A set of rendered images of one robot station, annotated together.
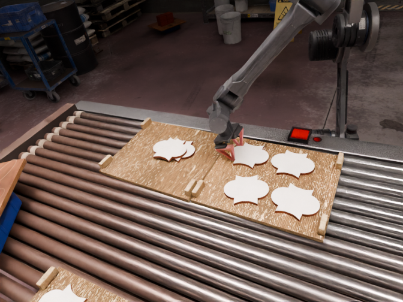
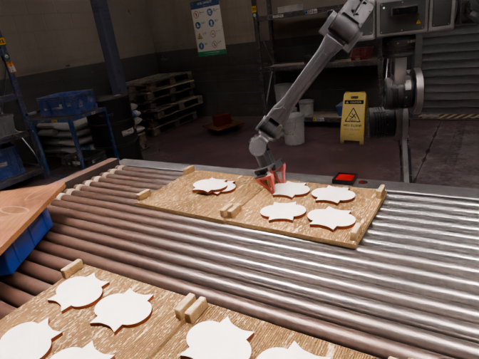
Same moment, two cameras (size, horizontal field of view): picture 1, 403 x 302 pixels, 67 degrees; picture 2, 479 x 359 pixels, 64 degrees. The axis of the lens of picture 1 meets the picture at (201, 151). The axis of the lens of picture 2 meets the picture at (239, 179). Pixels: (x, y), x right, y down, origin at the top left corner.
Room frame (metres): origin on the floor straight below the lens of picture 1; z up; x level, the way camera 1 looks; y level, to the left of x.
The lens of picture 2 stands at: (-0.41, 0.00, 1.49)
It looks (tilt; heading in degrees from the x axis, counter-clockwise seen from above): 22 degrees down; 0
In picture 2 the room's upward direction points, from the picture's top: 8 degrees counter-clockwise
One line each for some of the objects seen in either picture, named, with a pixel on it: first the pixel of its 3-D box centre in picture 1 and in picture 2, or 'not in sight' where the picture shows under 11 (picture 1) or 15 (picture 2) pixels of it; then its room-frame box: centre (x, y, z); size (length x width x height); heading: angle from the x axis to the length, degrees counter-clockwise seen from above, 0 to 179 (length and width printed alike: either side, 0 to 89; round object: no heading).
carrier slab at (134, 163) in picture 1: (166, 154); (206, 191); (0.93, 0.14, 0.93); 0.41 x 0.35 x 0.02; 54
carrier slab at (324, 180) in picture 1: (268, 179); (308, 206); (0.69, -0.20, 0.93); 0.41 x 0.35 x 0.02; 55
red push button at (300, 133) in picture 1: (299, 135); (345, 179); (0.89, -0.38, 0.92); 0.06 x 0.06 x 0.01; 57
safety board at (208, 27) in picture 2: not in sight; (207, 28); (6.65, 0.20, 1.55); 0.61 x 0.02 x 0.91; 56
